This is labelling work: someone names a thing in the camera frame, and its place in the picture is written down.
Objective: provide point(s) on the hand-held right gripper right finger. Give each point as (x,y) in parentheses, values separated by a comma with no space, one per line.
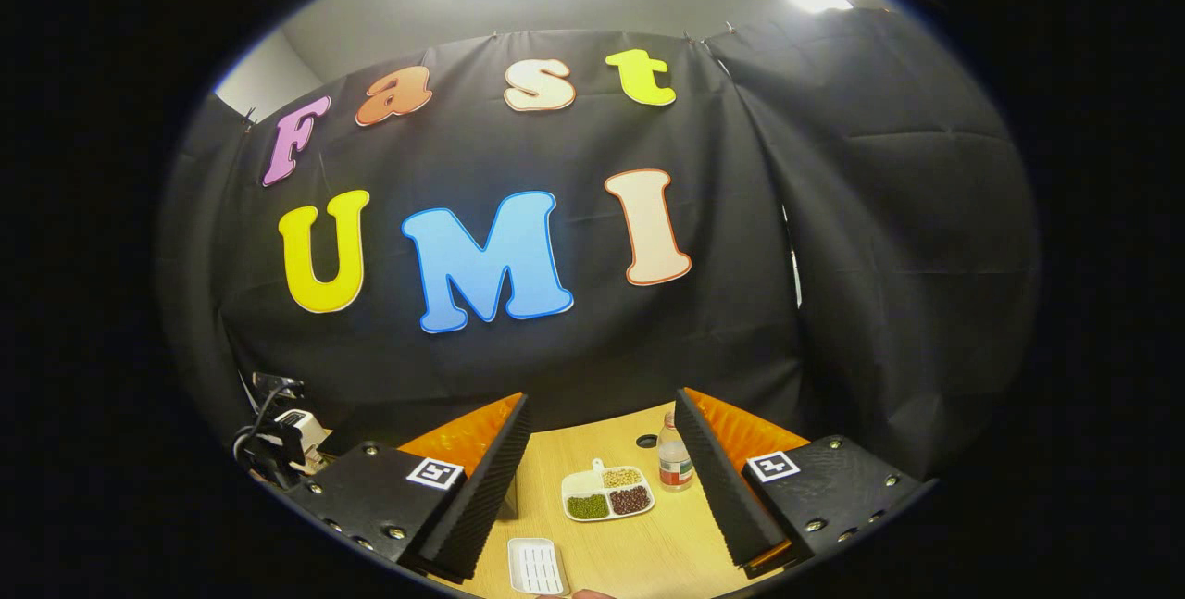
(727,497)

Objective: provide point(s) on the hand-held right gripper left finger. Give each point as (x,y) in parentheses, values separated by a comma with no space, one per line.
(477,511)

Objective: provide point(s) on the white toaster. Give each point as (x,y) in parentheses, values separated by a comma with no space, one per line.
(310,432)

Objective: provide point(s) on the clear plastic bottle red label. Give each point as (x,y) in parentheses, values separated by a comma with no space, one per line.
(676,460)

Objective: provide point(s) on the white ribbed tray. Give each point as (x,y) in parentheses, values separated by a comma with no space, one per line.
(537,567)

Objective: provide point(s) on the white divided plate of beans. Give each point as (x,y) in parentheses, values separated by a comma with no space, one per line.
(609,492)

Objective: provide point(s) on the black backdrop cloth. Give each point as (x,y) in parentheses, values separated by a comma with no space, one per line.
(602,349)

